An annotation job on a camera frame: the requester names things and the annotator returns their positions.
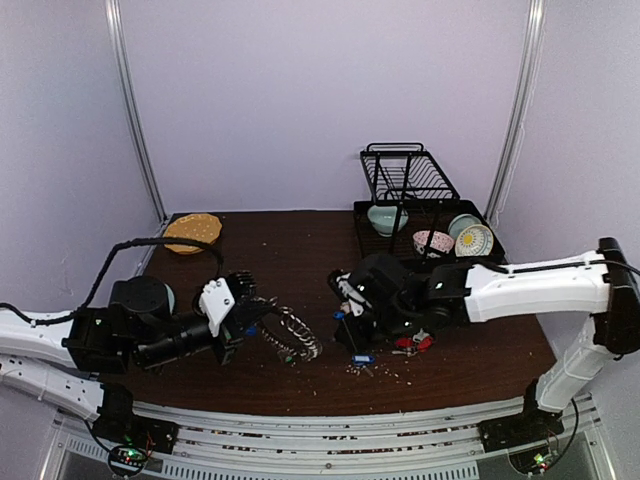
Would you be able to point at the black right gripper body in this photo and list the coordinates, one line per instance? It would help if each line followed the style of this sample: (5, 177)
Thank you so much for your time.
(351, 312)

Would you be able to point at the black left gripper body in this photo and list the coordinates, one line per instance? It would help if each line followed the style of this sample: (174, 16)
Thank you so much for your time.
(229, 338)

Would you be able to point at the metal disc with key rings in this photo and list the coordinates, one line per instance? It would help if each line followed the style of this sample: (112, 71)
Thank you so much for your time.
(305, 345)

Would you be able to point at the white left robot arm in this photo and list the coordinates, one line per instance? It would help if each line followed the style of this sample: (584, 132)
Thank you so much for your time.
(137, 326)

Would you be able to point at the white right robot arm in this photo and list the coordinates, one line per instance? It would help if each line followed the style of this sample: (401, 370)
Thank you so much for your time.
(387, 300)

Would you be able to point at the red key tag bunch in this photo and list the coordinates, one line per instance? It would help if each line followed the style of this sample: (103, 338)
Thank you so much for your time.
(412, 345)

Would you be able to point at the light blue plate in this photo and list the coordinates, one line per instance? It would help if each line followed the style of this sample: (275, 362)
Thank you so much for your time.
(171, 298)

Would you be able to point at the yellow dotted plate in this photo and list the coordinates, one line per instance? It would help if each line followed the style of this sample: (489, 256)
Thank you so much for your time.
(202, 227)

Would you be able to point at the celadon green bowl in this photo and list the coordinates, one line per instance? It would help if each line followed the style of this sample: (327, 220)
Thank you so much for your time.
(383, 219)

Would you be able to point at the pink patterned bowl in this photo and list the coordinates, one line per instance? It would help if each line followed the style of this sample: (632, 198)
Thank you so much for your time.
(432, 244)

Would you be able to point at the yellow flower plate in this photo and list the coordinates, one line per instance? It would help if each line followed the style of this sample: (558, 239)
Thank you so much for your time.
(475, 240)

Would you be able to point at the pale green bowl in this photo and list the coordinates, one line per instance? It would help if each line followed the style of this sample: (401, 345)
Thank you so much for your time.
(460, 223)

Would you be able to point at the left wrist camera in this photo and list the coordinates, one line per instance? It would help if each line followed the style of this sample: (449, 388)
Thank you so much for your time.
(217, 297)

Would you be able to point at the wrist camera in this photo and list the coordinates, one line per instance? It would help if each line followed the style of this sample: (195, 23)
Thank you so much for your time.
(217, 297)
(352, 301)

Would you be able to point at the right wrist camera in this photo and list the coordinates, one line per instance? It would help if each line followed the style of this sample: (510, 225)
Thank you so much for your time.
(352, 301)

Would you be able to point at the aluminium front rail base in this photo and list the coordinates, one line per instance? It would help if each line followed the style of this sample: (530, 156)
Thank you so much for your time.
(436, 444)

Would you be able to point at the black wire dish rack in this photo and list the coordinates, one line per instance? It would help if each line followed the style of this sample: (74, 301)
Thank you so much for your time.
(406, 175)

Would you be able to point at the left aluminium frame post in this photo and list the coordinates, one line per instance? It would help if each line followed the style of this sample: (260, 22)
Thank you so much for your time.
(117, 36)

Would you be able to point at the aluminium frame post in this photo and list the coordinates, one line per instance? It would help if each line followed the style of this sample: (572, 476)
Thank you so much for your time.
(117, 36)
(524, 92)

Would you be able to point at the right aluminium frame post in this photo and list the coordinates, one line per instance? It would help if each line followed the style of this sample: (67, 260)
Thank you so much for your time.
(524, 92)

